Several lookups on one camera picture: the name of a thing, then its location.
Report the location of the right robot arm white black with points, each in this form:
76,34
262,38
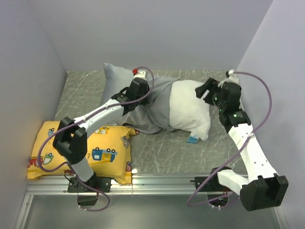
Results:
263,188

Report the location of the white pillow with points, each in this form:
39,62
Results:
187,112

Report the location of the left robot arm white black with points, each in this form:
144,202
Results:
71,138

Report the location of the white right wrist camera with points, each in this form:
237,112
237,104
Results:
231,76

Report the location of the blue white pillow label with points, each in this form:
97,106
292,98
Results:
193,139

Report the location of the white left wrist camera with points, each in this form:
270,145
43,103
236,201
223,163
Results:
139,73

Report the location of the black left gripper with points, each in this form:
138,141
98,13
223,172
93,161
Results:
145,101

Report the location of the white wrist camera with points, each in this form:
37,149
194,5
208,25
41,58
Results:
139,73
231,76

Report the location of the aluminium mounting rail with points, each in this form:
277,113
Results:
142,184

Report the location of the yellow cartoon print pillow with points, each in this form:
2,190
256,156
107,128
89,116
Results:
109,153

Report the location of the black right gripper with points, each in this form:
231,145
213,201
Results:
211,85

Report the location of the grey pillowcase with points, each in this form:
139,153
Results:
150,118

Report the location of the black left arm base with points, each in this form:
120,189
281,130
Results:
95,187

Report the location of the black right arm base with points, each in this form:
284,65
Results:
213,186

